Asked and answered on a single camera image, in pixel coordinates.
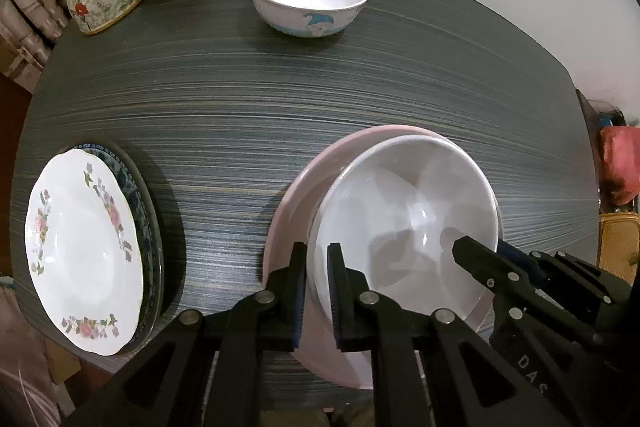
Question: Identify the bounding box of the white pink-flowered plate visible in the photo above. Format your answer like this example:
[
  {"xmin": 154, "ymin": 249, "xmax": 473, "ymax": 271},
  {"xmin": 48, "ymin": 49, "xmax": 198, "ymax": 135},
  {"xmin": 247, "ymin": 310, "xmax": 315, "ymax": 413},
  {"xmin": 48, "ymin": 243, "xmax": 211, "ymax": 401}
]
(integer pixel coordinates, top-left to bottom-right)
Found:
[{"xmin": 25, "ymin": 149, "xmax": 145, "ymax": 356}]

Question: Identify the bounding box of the red bag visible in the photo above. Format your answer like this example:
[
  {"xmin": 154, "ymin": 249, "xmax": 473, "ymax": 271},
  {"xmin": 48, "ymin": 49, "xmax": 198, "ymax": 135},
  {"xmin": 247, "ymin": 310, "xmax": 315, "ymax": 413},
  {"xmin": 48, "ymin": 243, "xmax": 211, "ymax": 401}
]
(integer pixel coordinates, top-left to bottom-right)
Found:
[{"xmin": 600, "ymin": 124, "xmax": 640, "ymax": 208}]

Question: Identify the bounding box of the yellow-brown box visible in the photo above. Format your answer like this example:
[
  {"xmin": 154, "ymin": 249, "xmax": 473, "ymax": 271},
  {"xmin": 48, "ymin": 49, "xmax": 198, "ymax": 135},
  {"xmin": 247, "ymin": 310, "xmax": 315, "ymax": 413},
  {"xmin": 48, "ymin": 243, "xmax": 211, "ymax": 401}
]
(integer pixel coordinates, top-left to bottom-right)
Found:
[{"xmin": 597, "ymin": 212, "xmax": 640, "ymax": 285}]

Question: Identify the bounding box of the pink floral cloth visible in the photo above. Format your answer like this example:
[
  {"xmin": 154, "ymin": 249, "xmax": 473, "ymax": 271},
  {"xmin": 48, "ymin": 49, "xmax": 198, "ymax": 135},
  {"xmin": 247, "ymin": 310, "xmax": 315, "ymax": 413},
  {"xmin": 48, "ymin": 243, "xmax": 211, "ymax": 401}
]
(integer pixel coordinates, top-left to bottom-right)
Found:
[{"xmin": 0, "ymin": 277, "xmax": 66, "ymax": 427}]

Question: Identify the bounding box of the large pink bowl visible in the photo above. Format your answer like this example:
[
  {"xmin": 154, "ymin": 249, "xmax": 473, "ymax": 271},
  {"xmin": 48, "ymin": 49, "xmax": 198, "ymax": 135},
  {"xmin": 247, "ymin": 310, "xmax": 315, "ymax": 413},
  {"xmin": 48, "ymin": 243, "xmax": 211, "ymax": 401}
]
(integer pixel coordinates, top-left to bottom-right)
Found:
[{"xmin": 263, "ymin": 124, "xmax": 501, "ymax": 390}]

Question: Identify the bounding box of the blue patterned plate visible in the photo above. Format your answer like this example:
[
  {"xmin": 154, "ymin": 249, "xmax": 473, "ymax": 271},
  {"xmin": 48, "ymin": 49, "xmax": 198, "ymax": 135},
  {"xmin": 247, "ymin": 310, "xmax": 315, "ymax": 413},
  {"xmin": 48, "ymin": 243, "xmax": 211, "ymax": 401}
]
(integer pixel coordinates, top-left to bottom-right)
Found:
[{"xmin": 65, "ymin": 139, "xmax": 165, "ymax": 350}]

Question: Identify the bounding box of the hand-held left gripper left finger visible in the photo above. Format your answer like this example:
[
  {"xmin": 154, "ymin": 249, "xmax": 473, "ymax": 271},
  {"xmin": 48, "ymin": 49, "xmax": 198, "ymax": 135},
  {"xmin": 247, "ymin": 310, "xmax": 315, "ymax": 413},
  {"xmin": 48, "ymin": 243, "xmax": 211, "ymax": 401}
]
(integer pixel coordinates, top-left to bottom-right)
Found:
[{"xmin": 62, "ymin": 242, "xmax": 308, "ymax": 427}]

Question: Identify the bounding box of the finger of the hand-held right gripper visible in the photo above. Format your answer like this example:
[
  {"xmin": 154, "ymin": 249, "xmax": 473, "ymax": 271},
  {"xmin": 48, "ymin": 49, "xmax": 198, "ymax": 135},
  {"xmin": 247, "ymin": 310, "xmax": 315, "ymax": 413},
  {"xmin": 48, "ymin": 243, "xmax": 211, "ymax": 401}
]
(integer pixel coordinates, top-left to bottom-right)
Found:
[
  {"xmin": 497, "ymin": 239, "xmax": 633, "ymax": 308},
  {"xmin": 451, "ymin": 235, "xmax": 603, "ymax": 348}
]

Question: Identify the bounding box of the blue floral plate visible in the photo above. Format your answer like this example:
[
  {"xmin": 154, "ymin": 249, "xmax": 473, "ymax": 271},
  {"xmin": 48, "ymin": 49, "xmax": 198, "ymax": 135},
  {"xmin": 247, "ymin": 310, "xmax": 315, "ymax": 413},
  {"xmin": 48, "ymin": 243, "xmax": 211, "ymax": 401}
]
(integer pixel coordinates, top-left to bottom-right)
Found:
[{"xmin": 65, "ymin": 142, "xmax": 153, "ymax": 348}]

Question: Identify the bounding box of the dark cloth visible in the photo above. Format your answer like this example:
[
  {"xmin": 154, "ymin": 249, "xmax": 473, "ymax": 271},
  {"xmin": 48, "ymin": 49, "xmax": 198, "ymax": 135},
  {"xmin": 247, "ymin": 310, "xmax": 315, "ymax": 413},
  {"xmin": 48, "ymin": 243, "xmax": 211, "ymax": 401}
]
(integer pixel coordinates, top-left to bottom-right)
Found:
[{"xmin": 575, "ymin": 88, "xmax": 628, "ymax": 208}]

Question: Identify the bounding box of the plain white bowl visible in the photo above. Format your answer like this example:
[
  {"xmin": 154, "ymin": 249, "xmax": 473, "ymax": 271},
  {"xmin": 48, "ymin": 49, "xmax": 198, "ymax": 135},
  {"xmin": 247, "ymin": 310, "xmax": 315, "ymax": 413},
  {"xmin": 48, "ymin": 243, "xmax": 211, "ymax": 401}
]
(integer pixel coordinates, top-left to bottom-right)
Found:
[{"xmin": 306, "ymin": 134, "xmax": 501, "ymax": 323}]

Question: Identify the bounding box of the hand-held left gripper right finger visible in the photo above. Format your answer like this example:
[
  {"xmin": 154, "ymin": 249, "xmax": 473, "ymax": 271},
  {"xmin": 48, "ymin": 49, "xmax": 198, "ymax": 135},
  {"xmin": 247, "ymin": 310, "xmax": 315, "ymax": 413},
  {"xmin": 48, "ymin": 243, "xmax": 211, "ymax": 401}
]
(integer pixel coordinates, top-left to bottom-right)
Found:
[{"xmin": 326, "ymin": 243, "xmax": 576, "ymax": 427}]

